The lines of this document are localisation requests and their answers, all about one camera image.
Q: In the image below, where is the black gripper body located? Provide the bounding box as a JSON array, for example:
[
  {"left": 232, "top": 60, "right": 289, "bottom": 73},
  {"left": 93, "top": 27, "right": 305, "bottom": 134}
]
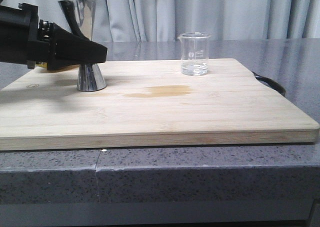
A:
[{"left": 0, "top": 3, "right": 51, "bottom": 69}]

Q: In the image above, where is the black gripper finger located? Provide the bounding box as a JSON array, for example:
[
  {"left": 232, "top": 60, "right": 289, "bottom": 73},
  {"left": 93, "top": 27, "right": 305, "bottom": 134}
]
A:
[{"left": 46, "top": 23, "right": 107, "bottom": 71}]

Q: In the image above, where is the shiny steel jigger shaker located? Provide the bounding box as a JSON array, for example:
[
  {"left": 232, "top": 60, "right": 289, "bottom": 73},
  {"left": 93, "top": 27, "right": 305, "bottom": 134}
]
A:
[{"left": 58, "top": 0, "right": 107, "bottom": 92}]

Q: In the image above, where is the clear glass measuring beaker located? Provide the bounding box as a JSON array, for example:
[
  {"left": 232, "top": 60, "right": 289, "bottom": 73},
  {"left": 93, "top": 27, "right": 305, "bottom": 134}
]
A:
[{"left": 178, "top": 32, "right": 211, "bottom": 76}]

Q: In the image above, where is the yellow lemon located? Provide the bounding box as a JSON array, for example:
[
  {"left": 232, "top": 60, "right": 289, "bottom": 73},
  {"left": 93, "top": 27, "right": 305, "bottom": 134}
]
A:
[{"left": 35, "top": 62, "right": 48, "bottom": 69}]

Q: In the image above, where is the grey pleated curtain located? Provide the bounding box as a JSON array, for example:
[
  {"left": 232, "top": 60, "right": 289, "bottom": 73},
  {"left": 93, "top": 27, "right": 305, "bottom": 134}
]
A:
[{"left": 3, "top": 0, "right": 320, "bottom": 42}]

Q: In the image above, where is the light wooden cutting board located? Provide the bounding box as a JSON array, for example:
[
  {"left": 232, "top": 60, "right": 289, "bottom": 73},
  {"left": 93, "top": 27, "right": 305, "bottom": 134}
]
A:
[{"left": 0, "top": 58, "right": 320, "bottom": 151}]

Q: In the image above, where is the black cutting board handle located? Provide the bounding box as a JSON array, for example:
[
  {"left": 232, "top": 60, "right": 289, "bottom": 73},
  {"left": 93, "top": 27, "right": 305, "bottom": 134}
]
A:
[{"left": 252, "top": 71, "right": 286, "bottom": 97}]

